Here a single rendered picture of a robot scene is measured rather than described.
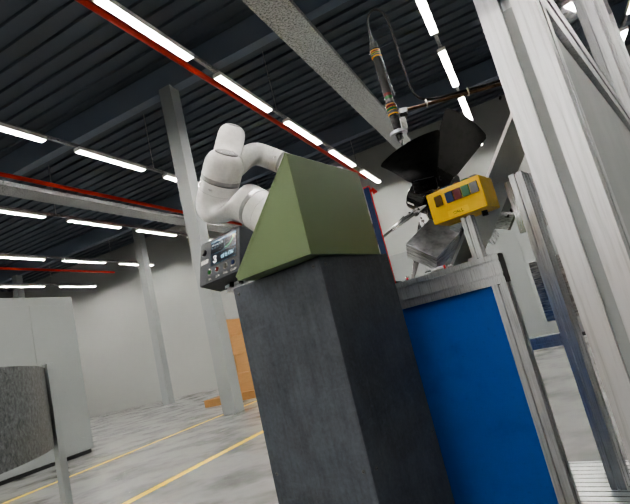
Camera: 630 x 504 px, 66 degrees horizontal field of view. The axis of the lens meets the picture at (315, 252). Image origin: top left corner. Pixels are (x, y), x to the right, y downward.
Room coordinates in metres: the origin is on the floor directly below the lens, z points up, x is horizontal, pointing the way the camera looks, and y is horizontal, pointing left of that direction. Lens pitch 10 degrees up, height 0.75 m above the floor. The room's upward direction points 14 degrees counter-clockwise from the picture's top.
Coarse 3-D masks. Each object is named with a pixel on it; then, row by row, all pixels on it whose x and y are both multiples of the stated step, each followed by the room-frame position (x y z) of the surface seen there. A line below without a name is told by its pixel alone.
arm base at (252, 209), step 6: (258, 192) 1.31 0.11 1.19; (264, 192) 1.32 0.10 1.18; (252, 198) 1.30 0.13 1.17; (258, 198) 1.29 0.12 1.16; (264, 198) 1.29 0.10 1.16; (246, 204) 1.30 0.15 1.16; (252, 204) 1.29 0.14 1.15; (258, 204) 1.29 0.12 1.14; (246, 210) 1.30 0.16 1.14; (252, 210) 1.29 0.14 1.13; (258, 210) 1.28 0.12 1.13; (246, 216) 1.31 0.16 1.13; (252, 216) 1.29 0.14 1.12; (258, 216) 1.28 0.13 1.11; (246, 222) 1.32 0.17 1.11; (252, 222) 1.30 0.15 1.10; (252, 228) 1.32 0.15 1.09
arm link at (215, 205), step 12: (204, 192) 1.39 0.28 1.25; (216, 192) 1.38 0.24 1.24; (228, 192) 1.39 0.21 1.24; (240, 192) 1.32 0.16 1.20; (252, 192) 1.31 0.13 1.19; (204, 204) 1.40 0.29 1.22; (216, 204) 1.39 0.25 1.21; (228, 204) 1.34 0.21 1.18; (240, 204) 1.31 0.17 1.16; (204, 216) 1.42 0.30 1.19; (216, 216) 1.39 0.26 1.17; (228, 216) 1.37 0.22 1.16; (240, 216) 1.33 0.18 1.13
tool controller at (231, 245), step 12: (240, 228) 1.85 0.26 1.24; (216, 240) 1.94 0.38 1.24; (228, 240) 1.88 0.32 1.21; (240, 240) 1.84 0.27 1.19; (204, 252) 1.97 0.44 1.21; (228, 252) 1.87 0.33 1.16; (240, 252) 1.83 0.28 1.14; (204, 264) 1.97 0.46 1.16; (216, 264) 1.92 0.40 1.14; (228, 264) 1.87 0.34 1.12; (204, 276) 1.96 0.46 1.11; (216, 276) 1.91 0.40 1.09; (228, 276) 1.87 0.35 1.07; (216, 288) 2.00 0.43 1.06
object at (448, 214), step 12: (468, 180) 1.27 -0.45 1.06; (480, 180) 1.26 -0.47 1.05; (444, 192) 1.32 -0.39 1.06; (480, 192) 1.26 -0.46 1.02; (492, 192) 1.31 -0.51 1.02; (432, 204) 1.35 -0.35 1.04; (444, 204) 1.32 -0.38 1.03; (456, 204) 1.30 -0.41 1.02; (468, 204) 1.28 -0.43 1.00; (480, 204) 1.27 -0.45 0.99; (492, 204) 1.28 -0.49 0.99; (432, 216) 1.35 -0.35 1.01; (444, 216) 1.33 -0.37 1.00; (456, 216) 1.31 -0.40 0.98
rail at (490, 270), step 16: (496, 256) 1.30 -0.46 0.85; (432, 272) 1.41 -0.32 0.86; (448, 272) 1.38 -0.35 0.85; (464, 272) 1.36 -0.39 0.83; (480, 272) 1.33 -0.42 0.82; (496, 272) 1.30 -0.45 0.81; (400, 288) 1.50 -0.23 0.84; (416, 288) 1.45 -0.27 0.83; (432, 288) 1.42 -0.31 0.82; (448, 288) 1.40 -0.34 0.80; (464, 288) 1.36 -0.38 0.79; (480, 288) 1.34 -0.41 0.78; (416, 304) 1.46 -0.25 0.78
